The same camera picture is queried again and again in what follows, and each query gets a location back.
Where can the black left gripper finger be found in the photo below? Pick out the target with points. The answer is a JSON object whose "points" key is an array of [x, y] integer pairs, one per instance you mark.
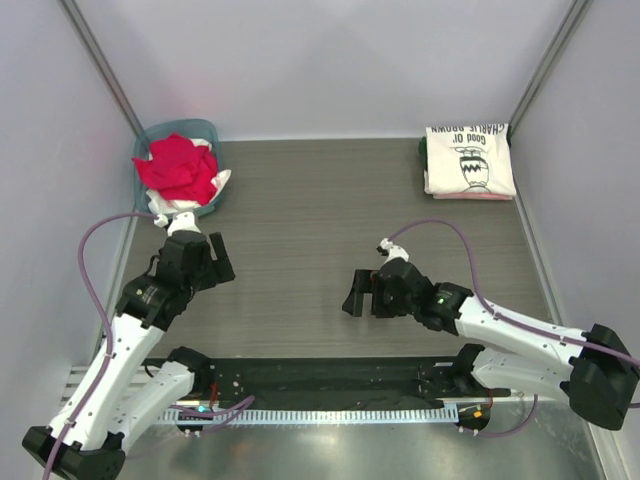
{"points": [[222, 265], [204, 278]]}

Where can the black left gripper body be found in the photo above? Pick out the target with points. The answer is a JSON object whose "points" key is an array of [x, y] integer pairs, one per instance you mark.
{"points": [[207, 260]]}

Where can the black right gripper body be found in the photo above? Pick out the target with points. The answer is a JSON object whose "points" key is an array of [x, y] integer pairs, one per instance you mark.
{"points": [[404, 303]]}

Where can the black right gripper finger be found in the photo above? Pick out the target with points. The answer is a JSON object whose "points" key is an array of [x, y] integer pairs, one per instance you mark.
{"points": [[362, 284], [384, 308]]}

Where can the blue plastic laundry basket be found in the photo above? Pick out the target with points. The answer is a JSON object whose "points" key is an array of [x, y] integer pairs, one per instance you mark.
{"points": [[194, 128]]}

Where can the white and green t-shirt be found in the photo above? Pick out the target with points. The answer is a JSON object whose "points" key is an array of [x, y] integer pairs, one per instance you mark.
{"points": [[468, 159]]}

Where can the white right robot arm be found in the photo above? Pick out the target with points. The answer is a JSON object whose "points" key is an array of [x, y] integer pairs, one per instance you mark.
{"points": [[591, 371]]}

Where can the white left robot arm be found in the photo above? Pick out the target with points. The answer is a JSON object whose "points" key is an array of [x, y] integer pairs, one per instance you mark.
{"points": [[97, 427]]}

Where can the red t-shirt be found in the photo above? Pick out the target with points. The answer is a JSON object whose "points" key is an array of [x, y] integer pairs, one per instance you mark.
{"points": [[179, 170]]}

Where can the folded pink t-shirt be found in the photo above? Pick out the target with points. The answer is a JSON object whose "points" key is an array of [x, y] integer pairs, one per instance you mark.
{"points": [[473, 196]]}

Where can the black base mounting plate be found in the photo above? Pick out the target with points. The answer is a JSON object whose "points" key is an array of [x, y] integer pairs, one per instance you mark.
{"points": [[336, 383]]}

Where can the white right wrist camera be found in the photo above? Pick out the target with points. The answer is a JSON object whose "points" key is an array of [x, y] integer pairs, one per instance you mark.
{"points": [[390, 251]]}

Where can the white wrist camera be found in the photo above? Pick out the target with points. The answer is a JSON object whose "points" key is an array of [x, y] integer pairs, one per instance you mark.
{"points": [[390, 251], [180, 226]]}

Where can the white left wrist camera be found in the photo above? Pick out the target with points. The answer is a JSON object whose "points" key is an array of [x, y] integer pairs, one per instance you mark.
{"points": [[180, 226]]}

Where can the slotted grey cable duct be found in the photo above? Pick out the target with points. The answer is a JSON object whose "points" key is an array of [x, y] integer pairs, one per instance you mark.
{"points": [[447, 414]]}

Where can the left aluminium corner post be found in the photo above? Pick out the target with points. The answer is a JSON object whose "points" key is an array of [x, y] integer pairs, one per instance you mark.
{"points": [[93, 49]]}

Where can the aluminium corner post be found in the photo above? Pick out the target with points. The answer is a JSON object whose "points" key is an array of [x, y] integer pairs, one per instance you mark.
{"points": [[552, 55], [93, 49]]}

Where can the right aluminium corner post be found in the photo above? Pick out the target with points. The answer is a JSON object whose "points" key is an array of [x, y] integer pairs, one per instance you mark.
{"points": [[552, 55]]}

